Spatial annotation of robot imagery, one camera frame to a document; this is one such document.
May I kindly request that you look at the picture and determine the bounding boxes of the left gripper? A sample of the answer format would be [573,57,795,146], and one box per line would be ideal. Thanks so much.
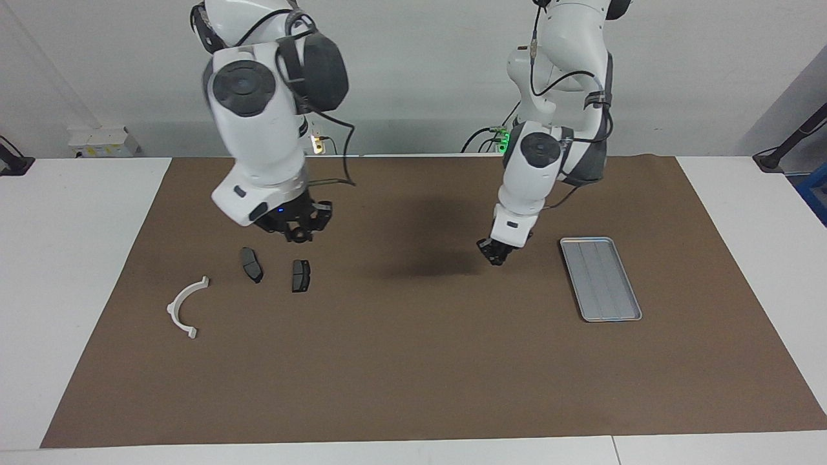
[476,230,534,267]

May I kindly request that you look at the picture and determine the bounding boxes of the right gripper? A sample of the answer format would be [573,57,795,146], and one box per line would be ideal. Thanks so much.
[255,194,334,245]

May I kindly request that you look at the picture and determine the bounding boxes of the silver metal tray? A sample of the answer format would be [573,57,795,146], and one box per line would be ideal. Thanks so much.
[559,236,644,323]

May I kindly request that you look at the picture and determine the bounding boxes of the white socket box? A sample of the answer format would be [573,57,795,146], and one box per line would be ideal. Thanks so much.
[67,125,142,159]

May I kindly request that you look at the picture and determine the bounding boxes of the black stand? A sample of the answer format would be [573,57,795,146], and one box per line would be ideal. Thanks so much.
[0,134,37,177]
[752,102,827,174]

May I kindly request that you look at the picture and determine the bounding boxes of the blue crate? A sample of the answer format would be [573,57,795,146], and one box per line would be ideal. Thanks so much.
[795,161,827,227]

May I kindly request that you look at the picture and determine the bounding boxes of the black cable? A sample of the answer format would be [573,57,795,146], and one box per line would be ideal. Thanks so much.
[459,125,498,154]
[528,0,612,99]
[304,107,358,189]

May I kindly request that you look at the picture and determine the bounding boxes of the white curved plastic bracket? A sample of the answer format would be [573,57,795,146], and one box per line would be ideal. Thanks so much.
[166,276,211,340]

